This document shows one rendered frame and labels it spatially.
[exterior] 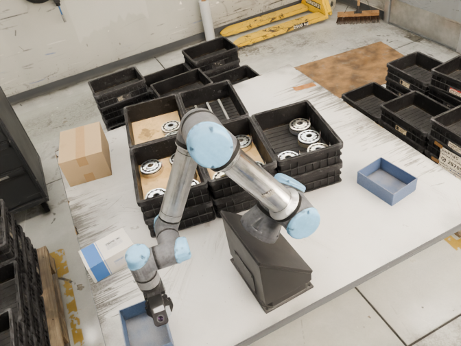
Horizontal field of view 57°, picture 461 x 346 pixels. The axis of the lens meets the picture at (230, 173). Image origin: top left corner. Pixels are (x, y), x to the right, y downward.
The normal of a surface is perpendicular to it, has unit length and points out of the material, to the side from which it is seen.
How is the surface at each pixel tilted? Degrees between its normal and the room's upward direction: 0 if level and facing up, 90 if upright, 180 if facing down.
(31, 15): 90
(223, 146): 74
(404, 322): 0
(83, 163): 90
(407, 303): 0
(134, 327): 0
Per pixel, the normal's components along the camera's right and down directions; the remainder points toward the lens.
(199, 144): 0.18, 0.39
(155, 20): 0.43, 0.54
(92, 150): -0.15, -0.75
